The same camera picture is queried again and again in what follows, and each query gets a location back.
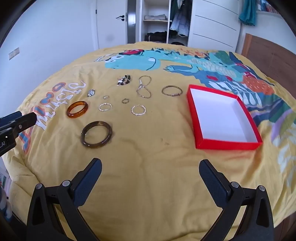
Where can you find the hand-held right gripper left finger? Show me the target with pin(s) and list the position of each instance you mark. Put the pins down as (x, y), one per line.
(86, 185)

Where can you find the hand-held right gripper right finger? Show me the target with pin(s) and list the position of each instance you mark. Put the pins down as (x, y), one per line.
(215, 185)

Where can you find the amber orange bangle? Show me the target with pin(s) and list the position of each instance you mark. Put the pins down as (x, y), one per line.
(70, 113)

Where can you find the dark brown bangle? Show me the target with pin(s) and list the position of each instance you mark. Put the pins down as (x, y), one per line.
(83, 135)

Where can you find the hanging clothes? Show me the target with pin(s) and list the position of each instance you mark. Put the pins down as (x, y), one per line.
(181, 22)

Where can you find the wooden headboard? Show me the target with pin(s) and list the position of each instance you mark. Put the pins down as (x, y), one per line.
(270, 55)

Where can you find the dark cloth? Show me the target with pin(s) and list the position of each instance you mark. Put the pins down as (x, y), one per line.
(178, 43)

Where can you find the wall switch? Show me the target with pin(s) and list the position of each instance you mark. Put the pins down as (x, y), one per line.
(13, 53)

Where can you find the small silver pendant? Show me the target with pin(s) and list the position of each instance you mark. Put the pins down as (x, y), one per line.
(91, 93)

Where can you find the twisted silver hoop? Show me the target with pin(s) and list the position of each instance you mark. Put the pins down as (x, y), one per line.
(100, 107)
(132, 110)

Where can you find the yellow printed blanket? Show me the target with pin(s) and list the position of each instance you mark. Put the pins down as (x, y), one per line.
(150, 143)

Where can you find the white wardrobe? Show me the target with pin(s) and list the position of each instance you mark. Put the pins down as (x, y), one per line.
(215, 23)

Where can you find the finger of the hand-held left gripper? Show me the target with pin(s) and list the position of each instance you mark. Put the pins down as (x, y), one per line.
(26, 121)
(10, 117)

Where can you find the teal cloth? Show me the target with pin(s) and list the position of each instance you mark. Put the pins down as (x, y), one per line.
(248, 11)

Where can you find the white door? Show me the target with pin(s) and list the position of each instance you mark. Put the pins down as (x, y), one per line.
(111, 25)

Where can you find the folded dark clothes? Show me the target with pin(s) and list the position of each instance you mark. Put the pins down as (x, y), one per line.
(157, 36)

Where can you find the thin gold bangle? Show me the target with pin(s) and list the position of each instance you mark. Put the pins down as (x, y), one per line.
(173, 95)

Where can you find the red cardboard box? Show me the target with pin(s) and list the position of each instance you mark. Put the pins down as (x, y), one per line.
(222, 115)

